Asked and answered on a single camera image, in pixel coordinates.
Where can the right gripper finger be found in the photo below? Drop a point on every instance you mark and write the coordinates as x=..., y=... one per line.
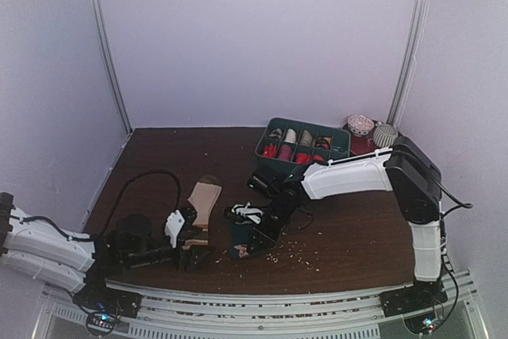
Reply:
x=229, y=215
x=260, y=242

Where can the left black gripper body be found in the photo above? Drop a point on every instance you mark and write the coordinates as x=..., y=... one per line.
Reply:
x=147, y=258

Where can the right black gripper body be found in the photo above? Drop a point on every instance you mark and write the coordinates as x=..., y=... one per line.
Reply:
x=261, y=229

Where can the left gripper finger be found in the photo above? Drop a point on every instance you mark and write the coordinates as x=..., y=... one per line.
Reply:
x=189, y=215
x=192, y=258

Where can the dark green christmas sock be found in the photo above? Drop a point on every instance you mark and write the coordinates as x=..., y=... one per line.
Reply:
x=239, y=240

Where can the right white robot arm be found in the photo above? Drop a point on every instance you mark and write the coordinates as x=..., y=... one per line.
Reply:
x=402, y=169

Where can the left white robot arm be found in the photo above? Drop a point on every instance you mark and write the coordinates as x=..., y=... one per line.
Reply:
x=81, y=263

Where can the red socks in box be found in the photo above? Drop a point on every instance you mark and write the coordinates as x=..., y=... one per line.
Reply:
x=270, y=153

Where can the maroon rolled sock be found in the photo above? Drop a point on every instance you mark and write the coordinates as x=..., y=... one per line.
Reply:
x=285, y=152

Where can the beige striped sock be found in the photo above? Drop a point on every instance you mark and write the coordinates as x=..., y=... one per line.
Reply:
x=203, y=198

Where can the green divided storage box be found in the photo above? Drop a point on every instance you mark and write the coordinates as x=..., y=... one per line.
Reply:
x=329, y=142

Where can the cream rolled sock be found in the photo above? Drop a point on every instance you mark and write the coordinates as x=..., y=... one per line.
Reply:
x=291, y=136

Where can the red round plate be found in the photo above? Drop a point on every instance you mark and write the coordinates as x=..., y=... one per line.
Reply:
x=361, y=145

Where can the pink patterned bowl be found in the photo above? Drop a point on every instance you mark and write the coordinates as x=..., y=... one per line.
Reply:
x=360, y=125

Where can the white striped cup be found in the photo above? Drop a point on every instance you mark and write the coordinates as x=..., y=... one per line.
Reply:
x=384, y=135

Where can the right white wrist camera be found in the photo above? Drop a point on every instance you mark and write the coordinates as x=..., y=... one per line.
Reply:
x=247, y=214

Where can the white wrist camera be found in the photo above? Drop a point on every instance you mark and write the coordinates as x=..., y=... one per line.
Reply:
x=172, y=227
x=247, y=214

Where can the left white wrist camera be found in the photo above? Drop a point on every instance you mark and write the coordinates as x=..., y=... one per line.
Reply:
x=172, y=227

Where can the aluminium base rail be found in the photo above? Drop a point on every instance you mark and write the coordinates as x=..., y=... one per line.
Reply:
x=182, y=314

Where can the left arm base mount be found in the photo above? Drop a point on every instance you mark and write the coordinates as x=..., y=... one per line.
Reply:
x=111, y=301

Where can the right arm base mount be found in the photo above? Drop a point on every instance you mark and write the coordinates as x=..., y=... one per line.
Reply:
x=412, y=298

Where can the right aluminium corner post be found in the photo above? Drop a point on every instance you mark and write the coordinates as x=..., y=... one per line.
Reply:
x=406, y=73

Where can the aluminium corner post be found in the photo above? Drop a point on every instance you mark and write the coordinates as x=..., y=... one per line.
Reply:
x=108, y=61
x=406, y=73

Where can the left aluminium corner post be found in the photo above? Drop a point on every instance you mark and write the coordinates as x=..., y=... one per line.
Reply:
x=108, y=61

